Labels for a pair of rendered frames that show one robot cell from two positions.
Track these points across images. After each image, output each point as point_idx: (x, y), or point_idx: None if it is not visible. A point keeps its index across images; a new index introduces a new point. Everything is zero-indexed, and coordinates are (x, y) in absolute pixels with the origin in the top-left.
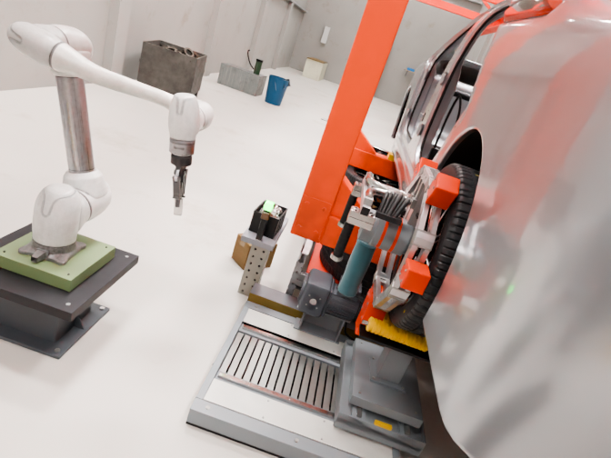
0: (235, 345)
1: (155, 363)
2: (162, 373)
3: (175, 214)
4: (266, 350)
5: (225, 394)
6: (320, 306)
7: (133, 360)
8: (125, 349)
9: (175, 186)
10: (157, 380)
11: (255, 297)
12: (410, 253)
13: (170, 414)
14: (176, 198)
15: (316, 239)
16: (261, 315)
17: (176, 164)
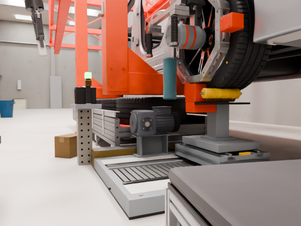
0: (113, 174)
1: (62, 207)
2: (75, 208)
3: (42, 55)
4: (135, 169)
5: (142, 187)
6: (152, 125)
7: (40, 213)
8: (25, 211)
9: (38, 23)
10: (76, 212)
11: (100, 153)
12: (221, 15)
13: (111, 221)
14: (41, 36)
15: (126, 91)
16: (112, 159)
17: (34, 4)
